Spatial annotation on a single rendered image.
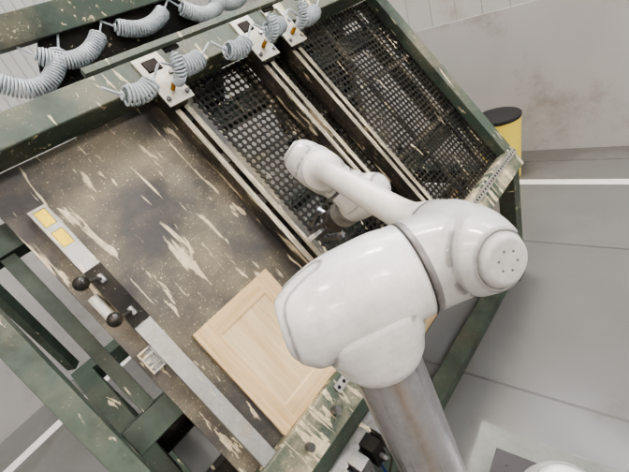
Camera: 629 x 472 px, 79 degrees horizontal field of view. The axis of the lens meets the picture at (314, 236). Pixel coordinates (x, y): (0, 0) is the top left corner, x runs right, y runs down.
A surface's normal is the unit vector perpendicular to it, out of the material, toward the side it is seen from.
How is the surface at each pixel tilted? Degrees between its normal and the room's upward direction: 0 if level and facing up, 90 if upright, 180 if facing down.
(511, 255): 73
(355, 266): 22
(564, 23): 90
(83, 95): 56
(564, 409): 0
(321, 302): 38
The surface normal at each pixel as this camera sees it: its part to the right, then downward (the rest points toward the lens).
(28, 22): 0.72, 0.15
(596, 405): -0.32, -0.80
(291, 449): 0.42, -0.32
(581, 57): -0.54, 0.60
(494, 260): 0.34, 0.13
